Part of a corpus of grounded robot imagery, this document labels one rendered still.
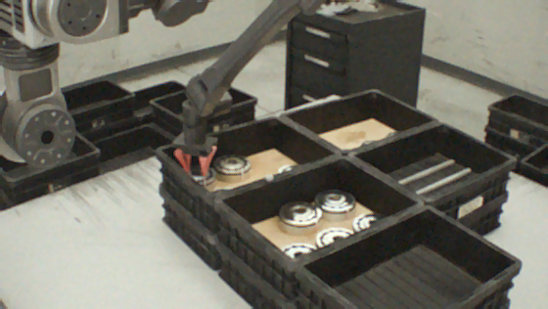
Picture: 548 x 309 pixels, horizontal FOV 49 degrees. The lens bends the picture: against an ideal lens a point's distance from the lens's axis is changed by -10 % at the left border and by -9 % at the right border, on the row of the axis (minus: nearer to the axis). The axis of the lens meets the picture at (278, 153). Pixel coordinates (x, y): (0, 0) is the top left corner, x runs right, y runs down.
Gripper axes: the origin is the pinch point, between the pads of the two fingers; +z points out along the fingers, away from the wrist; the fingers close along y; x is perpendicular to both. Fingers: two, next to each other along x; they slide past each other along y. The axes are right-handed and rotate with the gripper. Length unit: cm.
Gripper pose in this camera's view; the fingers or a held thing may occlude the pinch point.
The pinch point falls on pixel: (196, 171)
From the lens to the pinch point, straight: 173.1
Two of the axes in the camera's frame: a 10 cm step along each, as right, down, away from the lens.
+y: -9.6, -1.5, 2.4
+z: -0.2, 8.8, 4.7
